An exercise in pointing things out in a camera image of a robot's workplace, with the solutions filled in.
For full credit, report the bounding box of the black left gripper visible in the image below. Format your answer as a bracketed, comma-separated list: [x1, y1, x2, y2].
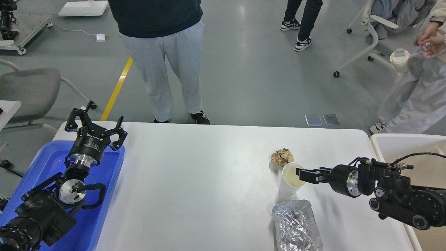
[64, 101, 128, 167]

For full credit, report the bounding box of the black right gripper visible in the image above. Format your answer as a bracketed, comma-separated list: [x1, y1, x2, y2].
[296, 164, 361, 198]

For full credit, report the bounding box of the white paper cup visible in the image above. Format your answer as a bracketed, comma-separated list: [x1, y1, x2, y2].
[279, 162, 305, 196]

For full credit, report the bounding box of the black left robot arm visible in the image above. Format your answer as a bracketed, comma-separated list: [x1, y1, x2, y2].
[1, 101, 127, 251]

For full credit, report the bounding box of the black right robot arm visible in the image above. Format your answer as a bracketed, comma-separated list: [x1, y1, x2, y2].
[295, 156, 446, 230]

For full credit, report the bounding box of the crumpled brown paper ball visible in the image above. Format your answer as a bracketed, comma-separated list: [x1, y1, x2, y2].
[270, 148, 295, 167]

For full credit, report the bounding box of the silver floor plate left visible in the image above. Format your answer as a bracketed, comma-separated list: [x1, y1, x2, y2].
[305, 115, 322, 127]

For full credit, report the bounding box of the silver floor plate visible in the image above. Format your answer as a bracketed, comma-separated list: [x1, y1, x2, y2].
[323, 114, 341, 127]
[305, 115, 322, 127]

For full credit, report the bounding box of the silver floor plate right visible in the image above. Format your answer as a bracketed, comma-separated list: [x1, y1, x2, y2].
[323, 114, 341, 127]

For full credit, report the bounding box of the blue plastic bin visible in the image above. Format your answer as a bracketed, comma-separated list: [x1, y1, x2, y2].
[0, 140, 126, 251]

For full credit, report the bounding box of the crumpled silver foil bag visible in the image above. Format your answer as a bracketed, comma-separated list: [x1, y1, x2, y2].
[272, 199, 324, 251]

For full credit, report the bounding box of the grey office chair left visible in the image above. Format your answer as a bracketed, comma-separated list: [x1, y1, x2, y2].
[0, 59, 90, 125]

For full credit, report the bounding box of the white side table corner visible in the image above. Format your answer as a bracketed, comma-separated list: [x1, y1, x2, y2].
[0, 100, 21, 130]

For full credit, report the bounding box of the white power adapter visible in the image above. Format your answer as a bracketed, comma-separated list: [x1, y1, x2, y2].
[95, 33, 107, 42]

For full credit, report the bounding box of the white plastic bin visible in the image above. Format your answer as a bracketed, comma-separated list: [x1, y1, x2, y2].
[370, 134, 446, 251]

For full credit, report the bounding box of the person in navy hoodie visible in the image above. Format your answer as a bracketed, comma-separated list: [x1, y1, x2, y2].
[108, 0, 210, 124]

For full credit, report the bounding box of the white floor board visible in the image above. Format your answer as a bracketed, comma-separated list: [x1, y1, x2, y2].
[58, 0, 109, 16]

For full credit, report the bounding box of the wheeled metal platform cart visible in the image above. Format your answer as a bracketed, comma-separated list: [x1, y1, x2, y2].
[0, 0, 53, 55]

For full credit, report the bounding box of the person in white trousers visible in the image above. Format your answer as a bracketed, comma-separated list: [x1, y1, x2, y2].
[369, 0, 446, 135]

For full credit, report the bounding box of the white lidded cup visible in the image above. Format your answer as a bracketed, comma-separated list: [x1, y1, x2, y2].
[389, 48, 411, 73]

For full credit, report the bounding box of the white office chair right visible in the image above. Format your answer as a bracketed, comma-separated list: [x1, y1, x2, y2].
[333, 0, 436, 78]

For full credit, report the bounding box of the person in black trousers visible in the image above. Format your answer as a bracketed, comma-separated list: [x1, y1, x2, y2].
[280, 0, 323, 52]

